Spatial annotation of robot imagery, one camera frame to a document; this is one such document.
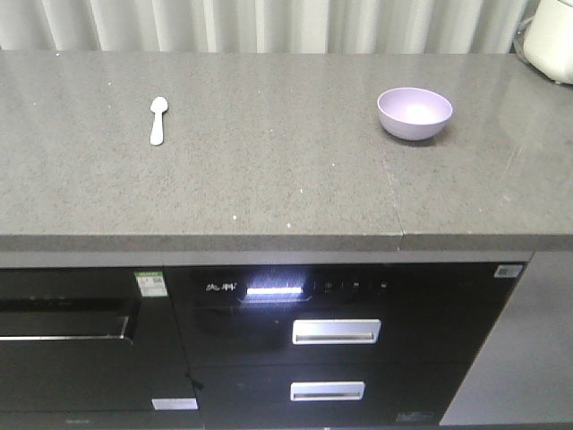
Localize white rice cooker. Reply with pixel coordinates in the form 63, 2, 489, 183
524, 0, 572, 85

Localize black drawer sterilizer cabinet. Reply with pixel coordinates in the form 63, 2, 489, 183
165, 261, 526, 429

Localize lower silver drawer handle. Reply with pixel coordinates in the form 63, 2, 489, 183
290, 381, 365, 401

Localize silver drawer handle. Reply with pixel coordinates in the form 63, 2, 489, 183
292, 319, 381, 345
290, 381, 365, 401

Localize black built-in oven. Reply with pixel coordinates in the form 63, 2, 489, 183
1, 267, 202, 429

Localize upper silver drawer handle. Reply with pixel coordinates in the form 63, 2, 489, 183
292, 319, 381, 345

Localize white pleated curtain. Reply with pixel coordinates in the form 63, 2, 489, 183
1, 1, 536, 54

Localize lilac plastic bowl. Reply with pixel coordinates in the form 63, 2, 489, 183
377, 87, 454, 142

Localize pale green plastic spoon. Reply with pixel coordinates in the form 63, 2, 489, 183
150, 96, 168, 146

